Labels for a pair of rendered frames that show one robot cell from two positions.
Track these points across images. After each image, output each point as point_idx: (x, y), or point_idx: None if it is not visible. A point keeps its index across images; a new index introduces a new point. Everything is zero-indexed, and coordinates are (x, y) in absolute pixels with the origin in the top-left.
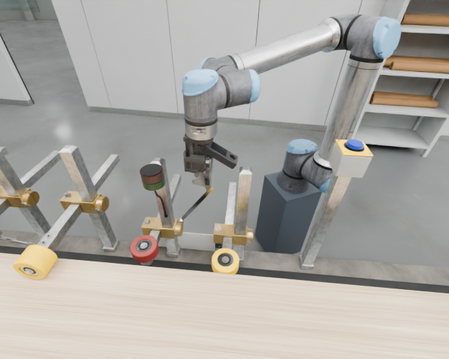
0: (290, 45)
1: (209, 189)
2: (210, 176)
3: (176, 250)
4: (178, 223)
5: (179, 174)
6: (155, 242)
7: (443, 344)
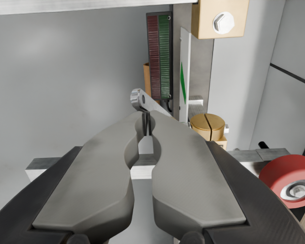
0: None
1: (147, 107)
2: (156, 165)
3: (201, 105)
4: (205, 136)
5: (29, 172)
6: (296, 175)
7: None
